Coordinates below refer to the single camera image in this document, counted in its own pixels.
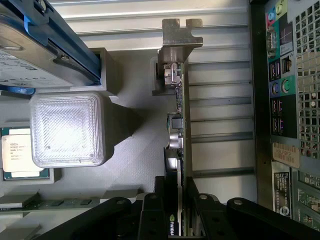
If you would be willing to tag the green and black graphics card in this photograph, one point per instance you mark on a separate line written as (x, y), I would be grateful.
(175, 50)

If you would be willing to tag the open black PC case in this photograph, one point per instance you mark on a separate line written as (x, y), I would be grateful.
(258, 112)

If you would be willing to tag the green RAM stick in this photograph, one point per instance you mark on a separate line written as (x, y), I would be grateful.
(75, 202)

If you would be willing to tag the silver CPU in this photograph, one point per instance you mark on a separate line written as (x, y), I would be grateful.
(16, 155)

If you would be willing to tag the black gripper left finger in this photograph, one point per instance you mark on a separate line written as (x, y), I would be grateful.
(152, 217)

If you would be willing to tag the hard disk in blue carrier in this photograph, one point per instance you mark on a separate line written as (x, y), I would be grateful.
(30, 65)

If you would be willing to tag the grey parts rack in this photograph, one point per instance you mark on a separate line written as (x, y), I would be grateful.
(140, 150)

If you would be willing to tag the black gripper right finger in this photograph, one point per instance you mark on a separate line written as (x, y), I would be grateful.
(212, 220)

